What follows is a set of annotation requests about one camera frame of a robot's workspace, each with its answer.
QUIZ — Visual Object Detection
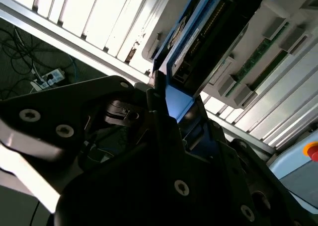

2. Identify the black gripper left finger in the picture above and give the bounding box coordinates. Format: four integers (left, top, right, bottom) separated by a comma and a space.
0, 71, 199, 199

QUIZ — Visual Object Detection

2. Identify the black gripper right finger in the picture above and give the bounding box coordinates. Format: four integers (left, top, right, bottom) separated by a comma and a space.
195, 96, 318, 226

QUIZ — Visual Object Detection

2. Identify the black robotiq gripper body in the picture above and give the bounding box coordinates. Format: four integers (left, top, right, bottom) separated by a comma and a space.
53, 146, 269, 226

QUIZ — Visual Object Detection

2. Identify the hard disk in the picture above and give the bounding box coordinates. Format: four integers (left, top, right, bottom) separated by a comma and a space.
151, 0, 284, 162

